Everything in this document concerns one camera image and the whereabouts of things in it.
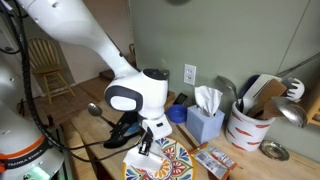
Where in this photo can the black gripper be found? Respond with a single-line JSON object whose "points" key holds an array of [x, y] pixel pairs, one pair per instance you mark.
{"points": [[148, 137]]}

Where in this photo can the white paper towel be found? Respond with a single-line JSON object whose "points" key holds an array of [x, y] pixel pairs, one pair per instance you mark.
{"points": [[143, 161]]}

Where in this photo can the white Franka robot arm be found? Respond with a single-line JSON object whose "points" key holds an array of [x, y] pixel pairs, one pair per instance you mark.
{"points": [[83, 30]]}

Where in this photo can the round painted yellow-rimmed board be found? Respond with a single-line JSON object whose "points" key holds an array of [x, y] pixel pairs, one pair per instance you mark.
{"points": [[178, 163]]}

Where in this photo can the blue bowl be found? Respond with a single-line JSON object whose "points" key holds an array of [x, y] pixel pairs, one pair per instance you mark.
{"points": [[176, 115]]}

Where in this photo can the wooden robot stand board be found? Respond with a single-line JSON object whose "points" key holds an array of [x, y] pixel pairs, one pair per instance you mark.
{"points": [[71, 156]]}

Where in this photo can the wooden spice tray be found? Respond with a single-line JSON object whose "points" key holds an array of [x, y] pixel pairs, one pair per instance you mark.
{"points": [[170, 98]]}

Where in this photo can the black phone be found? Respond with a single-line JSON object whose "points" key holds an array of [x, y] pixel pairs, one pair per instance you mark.
{"points": [[180, 99]]}

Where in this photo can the blue tissue box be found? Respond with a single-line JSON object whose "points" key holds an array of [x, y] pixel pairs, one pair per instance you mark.
{"points": [[203, 125]]}

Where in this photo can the orange-edged sachet packet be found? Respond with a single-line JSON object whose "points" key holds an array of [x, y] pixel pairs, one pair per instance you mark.
{"points": [[213, 160]]}

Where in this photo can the white crock orange carrots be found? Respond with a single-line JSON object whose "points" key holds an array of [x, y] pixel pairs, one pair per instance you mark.
{"points": [[245, 131]]}

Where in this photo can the metal spoon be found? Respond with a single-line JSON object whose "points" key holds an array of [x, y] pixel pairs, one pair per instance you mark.
{"points": [[226, 83]]}

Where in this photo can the dark blue utensil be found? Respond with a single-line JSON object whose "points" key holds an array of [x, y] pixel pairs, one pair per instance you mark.
{"points": [[248, 85]]}

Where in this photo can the white spatula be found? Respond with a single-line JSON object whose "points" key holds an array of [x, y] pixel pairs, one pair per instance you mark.
{"points": [[258, 88]]}

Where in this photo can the metal lid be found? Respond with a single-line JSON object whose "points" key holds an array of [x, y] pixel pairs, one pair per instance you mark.
{"points": [[274, 150]]}

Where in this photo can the tall wooden spindle chair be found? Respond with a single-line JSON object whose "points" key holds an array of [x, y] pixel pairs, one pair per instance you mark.
{"points": [[46, 63]]}

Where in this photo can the wooden spatula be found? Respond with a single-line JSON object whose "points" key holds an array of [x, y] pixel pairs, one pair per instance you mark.
{"points": [[271, 91]]}

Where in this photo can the large steel ladle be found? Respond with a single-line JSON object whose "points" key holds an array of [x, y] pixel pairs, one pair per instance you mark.
{"points": [[290, 110]]}

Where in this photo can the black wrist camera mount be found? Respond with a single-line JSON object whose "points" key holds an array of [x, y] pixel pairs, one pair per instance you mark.
{"points": [[121, 128]]}

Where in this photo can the white wall outlet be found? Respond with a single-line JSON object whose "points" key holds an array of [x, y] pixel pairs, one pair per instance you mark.
{"points": [[190, 74]]}

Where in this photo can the wooden wall spice rack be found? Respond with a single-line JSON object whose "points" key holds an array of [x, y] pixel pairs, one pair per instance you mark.
{"points": [[313, 106]]}

